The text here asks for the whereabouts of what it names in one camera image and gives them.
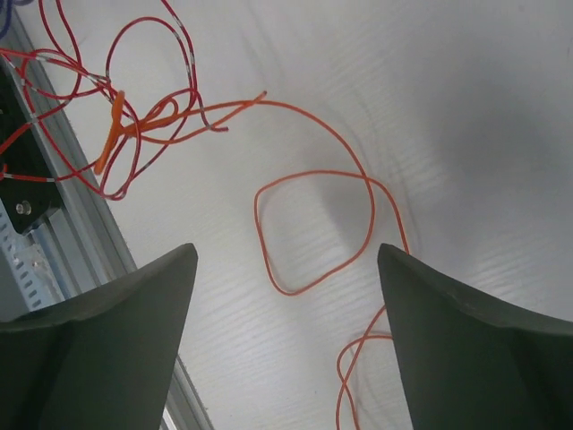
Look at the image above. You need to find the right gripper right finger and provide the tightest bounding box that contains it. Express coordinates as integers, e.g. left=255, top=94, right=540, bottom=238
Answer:
left=378, top=244, right=572, bottom=429

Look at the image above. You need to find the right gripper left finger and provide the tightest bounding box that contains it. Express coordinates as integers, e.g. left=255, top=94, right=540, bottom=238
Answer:
left=1, top=244, right=198, bottom=429

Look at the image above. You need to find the red purple wire ball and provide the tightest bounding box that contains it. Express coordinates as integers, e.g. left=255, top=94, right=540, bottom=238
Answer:
left=1, top=1, right=228, bottom=200

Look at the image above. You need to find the white slotted cable duct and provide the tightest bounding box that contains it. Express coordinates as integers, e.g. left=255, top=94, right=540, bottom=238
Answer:
left=1, top=207, right=53, bottom=312

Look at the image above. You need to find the aluminium mounting rail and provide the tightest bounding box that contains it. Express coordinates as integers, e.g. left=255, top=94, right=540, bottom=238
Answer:
left=0, top=8, right=216, bottom=430

